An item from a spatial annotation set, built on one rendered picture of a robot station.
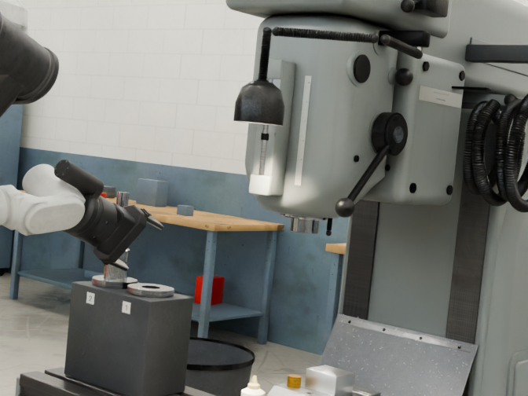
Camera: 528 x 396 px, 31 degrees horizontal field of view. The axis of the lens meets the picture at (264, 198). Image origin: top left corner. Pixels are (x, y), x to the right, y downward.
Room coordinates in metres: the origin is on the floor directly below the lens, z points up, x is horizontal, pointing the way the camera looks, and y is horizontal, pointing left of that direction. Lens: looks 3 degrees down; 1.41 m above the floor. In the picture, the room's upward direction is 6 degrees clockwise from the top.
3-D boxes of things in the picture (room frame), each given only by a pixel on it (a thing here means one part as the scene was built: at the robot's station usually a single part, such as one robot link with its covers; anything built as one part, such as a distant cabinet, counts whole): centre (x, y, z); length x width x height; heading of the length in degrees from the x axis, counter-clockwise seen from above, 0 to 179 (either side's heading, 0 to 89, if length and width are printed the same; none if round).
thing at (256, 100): (1.37, 0.02, 1.48); 0.07 x 0.07 x 0.06
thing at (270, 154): (1.48, 0.00, 1.45); 0.04 x 0.04 x 0.21; 51
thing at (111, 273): (1.87, 0.28, 1.15); 0.05 x 0.05 x 0.05
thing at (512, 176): (1.65, -0.39, 1.45); 0.18 x 0.16 x 0.21; 141
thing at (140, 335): (1.83, 0.24, 1.02); 0.22 x 0.12 x 0.20; 52
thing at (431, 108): (1.72, -0.20, 1.47); 0.24 x 0.19 x 0.26; 51
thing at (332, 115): (1.57, -0.08, 1.47); 0.21 x 0.19 x 0.32; 51
